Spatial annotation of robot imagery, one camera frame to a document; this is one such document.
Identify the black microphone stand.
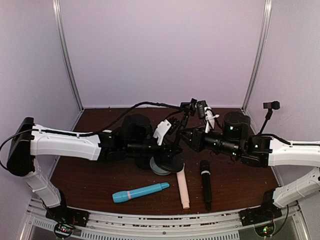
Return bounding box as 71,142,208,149
258,100,281,134
156,98,197,173
134,156,152,170

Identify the blue toy microphone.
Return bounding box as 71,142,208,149
112,182,170,204

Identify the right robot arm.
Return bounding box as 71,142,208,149
177,111,320,209

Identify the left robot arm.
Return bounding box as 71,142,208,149
6,114,184,218

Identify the green ceramic bowl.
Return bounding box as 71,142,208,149
149,157,170,176

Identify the pink toy microphone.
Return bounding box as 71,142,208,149
176,166,190,210

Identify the black microphone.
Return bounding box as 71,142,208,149
200,160,212,212

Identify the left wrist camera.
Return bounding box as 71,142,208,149
153,117,180,146

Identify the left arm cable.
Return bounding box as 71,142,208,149
92,101,186,137

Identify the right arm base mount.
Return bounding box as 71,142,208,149
239,206,283,238

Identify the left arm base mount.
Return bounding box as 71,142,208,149
45,206,90,239

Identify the right aluminium frame post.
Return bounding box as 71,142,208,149
242,0,273,112

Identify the aluminium frame post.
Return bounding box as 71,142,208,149
242,0,273,112
52,0,84,111

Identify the left aluminium frame post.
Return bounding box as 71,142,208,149
52,0,84,111

